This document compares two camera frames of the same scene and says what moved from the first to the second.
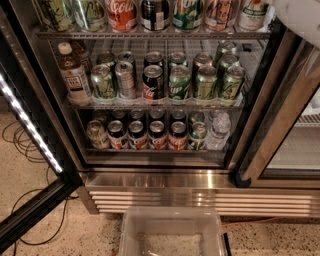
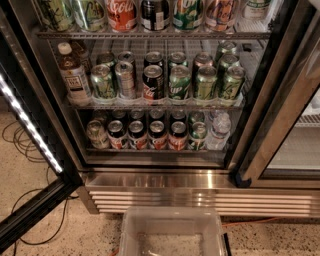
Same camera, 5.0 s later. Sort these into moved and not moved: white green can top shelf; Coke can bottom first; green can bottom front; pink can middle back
Moved: white green can top shelf
Not moved: Coke can bottom first; pink can middle back; green can bottom front
